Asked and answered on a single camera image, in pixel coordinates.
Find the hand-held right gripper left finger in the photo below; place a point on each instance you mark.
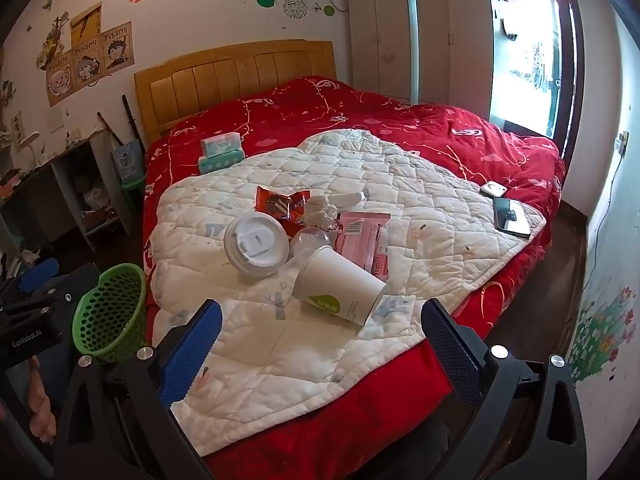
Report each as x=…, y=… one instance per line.
x=192, y=355

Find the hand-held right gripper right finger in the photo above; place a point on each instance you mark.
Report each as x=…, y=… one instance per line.
x=452, y=355

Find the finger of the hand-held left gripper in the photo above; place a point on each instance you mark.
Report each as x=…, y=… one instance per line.
x=37, y=272
x=75, y=285

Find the green plastic mesh basket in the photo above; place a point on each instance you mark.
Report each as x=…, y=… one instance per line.
x=107, y=310

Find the white plastic cup lid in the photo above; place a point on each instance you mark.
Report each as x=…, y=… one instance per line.
x=257, y=245

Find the white paper cup green label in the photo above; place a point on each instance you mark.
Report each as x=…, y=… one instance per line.
x=340, y=285

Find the pink snack packet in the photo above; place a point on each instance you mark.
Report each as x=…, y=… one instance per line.
x=362, y=240

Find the clear plastic dome lid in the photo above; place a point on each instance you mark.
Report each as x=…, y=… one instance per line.
x=309, y=240

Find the red snack wrapper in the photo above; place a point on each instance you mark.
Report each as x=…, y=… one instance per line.
x=280, y=205

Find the white plastic wrap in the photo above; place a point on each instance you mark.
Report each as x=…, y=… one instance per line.
x=347, y=199

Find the white tissue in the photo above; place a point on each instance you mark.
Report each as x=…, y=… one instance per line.
x=322, y=215

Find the person's left hand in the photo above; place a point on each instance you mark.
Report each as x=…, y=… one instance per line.
x=40, y=400

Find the white desk with shelves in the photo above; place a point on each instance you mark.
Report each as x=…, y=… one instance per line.
x=60, y=175

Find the white desk lamp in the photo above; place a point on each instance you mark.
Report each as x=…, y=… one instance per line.
x=26, y=142

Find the blue paper bag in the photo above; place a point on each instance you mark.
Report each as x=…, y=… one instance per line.
x=127, y=160

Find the black smartphone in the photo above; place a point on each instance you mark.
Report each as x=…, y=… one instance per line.
x=511, y=217

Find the brown wooden stick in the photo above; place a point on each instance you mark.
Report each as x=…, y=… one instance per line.
x=109, y=127

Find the small white device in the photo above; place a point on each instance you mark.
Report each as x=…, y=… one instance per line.
x=493, y=189

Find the dark long sword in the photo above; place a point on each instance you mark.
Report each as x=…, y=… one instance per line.
x=134, y=122

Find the teal tissue pack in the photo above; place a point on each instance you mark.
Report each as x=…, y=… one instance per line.
x=220, y=162

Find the white quilted mat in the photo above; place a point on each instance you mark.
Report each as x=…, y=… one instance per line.
x=390, y=175

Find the white tissue pack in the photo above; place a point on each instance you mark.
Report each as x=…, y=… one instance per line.
x=220, y=144

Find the red printed blanket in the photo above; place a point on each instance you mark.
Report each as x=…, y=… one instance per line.
x=410, y=115

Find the wooden bed headboard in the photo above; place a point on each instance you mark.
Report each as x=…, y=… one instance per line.
x=225, y=75

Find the dark framed window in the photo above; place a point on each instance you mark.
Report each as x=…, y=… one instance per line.
x=530, y=60

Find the white wardrobe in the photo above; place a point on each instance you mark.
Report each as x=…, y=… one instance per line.
x=425, y=40

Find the flower wall decal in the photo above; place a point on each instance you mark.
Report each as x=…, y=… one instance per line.
x=600, y=330

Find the wall poster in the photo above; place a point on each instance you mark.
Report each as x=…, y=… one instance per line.
x=90, y=55

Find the wall socket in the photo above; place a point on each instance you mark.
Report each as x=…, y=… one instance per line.
x=623, y=141

